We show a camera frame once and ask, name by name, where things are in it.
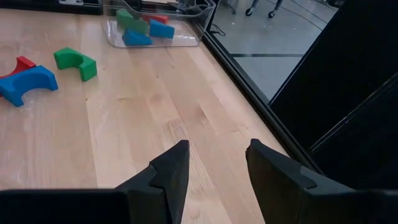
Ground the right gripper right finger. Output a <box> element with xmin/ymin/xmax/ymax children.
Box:
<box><xmin>244</xmin><ymin>138</ymin><xmax>398</xmax><ymax>224</ymax></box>

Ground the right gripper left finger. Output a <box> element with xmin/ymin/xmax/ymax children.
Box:
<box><xmin>0</xmin><ymin>139</ymin><xmax>190</xmax><ymax>224</ymax></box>

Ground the blue arch block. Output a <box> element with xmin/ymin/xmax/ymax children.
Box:
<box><xmin>0</xmin><ymin>65</ymin><xmax>59</xmax><ymax>108</ymax></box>

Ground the green rectangular block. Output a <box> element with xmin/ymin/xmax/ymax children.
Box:
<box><xmin>116</xmin><ymin>8</ymin><xmax>149</xmax><ymax>35</ymax></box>

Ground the blue wedge block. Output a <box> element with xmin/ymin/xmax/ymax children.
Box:
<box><xmin>149</xmin><ymin>18</ymin><xmax>176</xmax><ymax>40</ymax></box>

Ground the small red block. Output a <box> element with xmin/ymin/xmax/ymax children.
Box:
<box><xmin>141</xmin><ymin>14</ymin><xmax>170</xmax><ymax>26</ymax></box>

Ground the black folding partition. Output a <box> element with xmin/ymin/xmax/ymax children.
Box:
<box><xmin>267</xmin><ymin>0</ymin><xmax>398</xmax><ymax>190</ymax></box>

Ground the green arch block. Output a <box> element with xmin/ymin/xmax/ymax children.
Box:
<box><xmin>53</xmin><ymin>47</ymin><xmax>98</xmax><ymax>83</ymax></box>

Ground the red arch block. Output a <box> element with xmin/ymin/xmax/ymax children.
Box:
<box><xmin>0</xmin><ymin>55</ymin><xmax>37</xmax><ymax>80</ymax></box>

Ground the rolling work table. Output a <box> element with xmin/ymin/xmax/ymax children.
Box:
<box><xmin>244</xmin><ymin>0</ymin><xmax>285</xmax><ymax>19</ymax></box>

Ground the clear plastic bin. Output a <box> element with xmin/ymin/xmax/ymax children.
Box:
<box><xmin>101</xmin><ymin>0</ymin><xmax>217</xmax><ymax>49</ymax></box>

